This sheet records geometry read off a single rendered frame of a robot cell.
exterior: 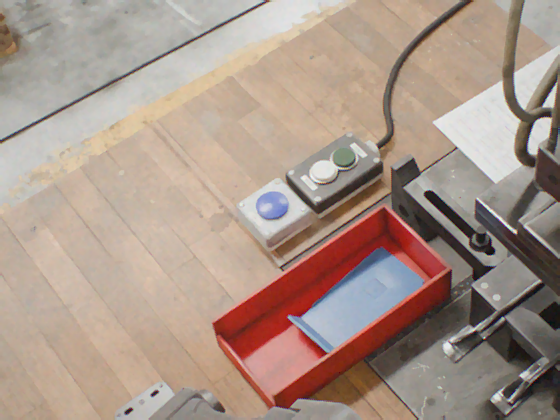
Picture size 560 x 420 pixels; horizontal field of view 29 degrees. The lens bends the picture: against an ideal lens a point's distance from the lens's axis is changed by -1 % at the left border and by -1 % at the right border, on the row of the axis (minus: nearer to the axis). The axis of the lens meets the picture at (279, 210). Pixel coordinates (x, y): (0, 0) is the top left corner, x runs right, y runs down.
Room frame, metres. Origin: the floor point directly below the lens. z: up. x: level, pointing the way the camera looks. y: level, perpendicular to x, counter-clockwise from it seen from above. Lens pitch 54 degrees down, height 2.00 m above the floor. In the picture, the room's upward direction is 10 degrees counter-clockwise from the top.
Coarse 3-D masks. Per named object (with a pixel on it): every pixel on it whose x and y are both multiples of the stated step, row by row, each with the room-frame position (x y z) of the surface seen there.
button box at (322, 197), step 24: (432, 24) 1.06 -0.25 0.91; (408, 48) 1.03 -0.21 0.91; (384, 96) 0.95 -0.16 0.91; (336, 144) 0.86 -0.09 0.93; (360, 144) 0.86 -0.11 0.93; (384, 144) 0.86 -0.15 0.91; (336, 168) 0.82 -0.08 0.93; (360, 168) 0.82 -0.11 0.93; (312, 192) 0.80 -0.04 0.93; (336, 192) 0.79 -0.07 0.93
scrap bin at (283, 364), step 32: (384, 224) 0.73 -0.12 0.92; (320, 256) 0.69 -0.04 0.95; (352, 256) 0.71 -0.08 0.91; (416, 256) 0.68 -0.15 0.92; (288, 288) 0.67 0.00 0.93; (320, 288) 0.67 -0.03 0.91; (448, 288) 0.63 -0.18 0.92; (224, 320) 0.62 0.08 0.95; (256, 320) 0.64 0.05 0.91; (288, 320) 0.64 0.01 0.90; (384, 320) 0.59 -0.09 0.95; (416, 320) 0.61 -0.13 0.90; (224, 352) 0.61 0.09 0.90; (256, 352) 0.60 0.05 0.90; (288, 352) 0.60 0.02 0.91; (320, 352) 0.59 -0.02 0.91; (352, 352) 0.57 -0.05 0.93; (256, 384) 0.55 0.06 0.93; (288, 384) 0.53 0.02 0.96; (320, 384) 0.54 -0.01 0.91
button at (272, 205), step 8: (272, 192) 0.80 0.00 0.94; (264, 200) 0.79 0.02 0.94; (272, 200) 0.79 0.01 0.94; (280, 200) 0.79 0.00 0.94; (264, 208) 0.78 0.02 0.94; (272, 208) 0.78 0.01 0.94; (280, 208) 0.77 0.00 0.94; (264, 216) 0.77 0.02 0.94; (272, 216) 0.77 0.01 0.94; (280, 216) 0.77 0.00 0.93
